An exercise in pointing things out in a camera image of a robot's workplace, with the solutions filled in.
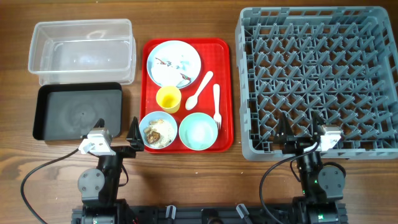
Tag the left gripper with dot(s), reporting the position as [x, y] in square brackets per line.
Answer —
[134, 138]

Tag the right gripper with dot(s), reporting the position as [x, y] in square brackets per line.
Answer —
[297, 142]

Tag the light blue bowl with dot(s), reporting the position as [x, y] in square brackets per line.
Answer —
[154, 116]

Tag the rice and food scraps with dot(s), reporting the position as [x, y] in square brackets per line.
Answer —
[159, 133]

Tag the yellow plastic cup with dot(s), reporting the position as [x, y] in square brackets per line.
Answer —
[169, 99]

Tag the mint green bowl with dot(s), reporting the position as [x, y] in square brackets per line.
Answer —
[198, 131]

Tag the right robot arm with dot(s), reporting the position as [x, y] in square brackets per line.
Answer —
[322, 182]

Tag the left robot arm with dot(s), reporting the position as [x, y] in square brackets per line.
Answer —
[99, 186]

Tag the black waste tray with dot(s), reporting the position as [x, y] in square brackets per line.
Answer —
[69, 111]

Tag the grey dishwasher rack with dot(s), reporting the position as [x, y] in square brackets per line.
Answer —
[337, 62]

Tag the clear plastic bin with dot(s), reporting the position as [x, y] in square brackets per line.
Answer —
[83, 51]

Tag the white plastic spoon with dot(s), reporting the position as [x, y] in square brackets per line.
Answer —
[193, 100]

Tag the red serving tray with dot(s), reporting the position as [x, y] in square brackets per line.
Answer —
[214, 55]

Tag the white plastic fork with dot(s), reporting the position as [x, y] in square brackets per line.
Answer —
[216, 95]

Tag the light blue plate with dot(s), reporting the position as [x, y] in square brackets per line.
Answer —
[169, 71]

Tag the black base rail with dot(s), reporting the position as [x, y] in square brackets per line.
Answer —
[202, 215]

